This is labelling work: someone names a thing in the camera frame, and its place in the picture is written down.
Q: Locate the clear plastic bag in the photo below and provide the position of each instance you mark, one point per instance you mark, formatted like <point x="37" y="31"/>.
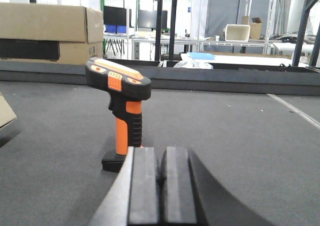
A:
<point x="190" y="63"/>

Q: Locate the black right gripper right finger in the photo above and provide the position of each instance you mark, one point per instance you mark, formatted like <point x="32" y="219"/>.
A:
<point x="192" y="196"/>

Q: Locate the small background cardboard box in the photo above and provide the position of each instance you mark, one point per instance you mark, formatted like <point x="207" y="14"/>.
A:
<point x="255" y="26"/>

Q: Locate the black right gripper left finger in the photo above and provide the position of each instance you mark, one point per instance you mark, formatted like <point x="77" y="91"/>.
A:
<point x="133" y="199"/>

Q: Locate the black monitor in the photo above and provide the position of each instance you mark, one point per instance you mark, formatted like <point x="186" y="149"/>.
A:
<point x="114" y="16"/>
<point x="148" y="19"/>

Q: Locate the black monitor right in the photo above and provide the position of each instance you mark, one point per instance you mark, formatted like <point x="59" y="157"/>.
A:
<point x="148" y="19"/>

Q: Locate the blue flat sheet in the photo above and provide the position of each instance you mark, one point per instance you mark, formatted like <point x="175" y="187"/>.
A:
<point x="201" y="56"/>

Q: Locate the black foam table border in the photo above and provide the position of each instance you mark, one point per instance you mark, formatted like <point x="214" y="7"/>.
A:
<point x="279" y="79"/>

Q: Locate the white open bin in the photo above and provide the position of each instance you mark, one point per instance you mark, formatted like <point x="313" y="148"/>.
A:
<point x="237" y="32"/>

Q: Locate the orange black barcode scanner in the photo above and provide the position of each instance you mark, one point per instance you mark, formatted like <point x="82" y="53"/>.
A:
<point x="127" y="88"/>

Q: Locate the large brown cardboard box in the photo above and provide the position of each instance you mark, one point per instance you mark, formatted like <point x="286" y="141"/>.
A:
<point x="46" y="33"/>

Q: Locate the black monitor left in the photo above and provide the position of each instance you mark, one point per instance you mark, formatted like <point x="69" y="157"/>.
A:
<point x="114" y="16"/>

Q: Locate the small brown cardboard package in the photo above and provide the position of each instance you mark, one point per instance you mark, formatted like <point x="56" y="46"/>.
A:
<point x="7" y="115"/>

